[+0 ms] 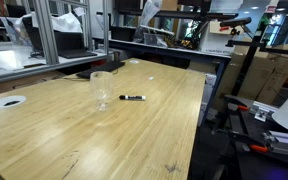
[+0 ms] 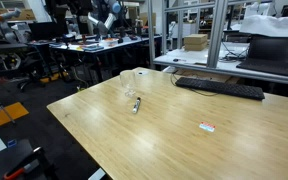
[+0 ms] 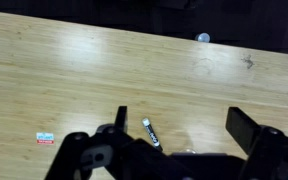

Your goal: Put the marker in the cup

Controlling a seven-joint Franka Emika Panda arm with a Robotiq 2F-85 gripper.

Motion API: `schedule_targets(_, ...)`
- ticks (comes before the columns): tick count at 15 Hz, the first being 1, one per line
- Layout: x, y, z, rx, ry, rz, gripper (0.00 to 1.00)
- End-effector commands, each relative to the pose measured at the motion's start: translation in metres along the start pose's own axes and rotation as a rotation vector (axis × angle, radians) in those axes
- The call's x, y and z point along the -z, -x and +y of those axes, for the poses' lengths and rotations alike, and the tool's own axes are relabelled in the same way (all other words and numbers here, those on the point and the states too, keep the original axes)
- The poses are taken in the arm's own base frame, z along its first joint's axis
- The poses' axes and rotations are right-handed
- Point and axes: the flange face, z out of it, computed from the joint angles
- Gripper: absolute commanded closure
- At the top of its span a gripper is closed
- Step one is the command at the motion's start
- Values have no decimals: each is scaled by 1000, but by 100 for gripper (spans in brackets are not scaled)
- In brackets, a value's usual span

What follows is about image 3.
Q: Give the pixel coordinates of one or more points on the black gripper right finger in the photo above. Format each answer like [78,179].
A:
[267,150]

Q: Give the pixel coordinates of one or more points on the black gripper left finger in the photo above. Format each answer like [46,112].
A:
[84,153]

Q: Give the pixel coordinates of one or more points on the black and white marker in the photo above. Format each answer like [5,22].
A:
[151,133]

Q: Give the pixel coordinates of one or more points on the clear stemmed glass cup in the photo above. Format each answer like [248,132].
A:
[187,151]

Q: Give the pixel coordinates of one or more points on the small white red packet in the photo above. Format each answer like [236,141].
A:
[45,138]

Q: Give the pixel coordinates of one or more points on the small pale round object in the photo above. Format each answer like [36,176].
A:
[202,37]

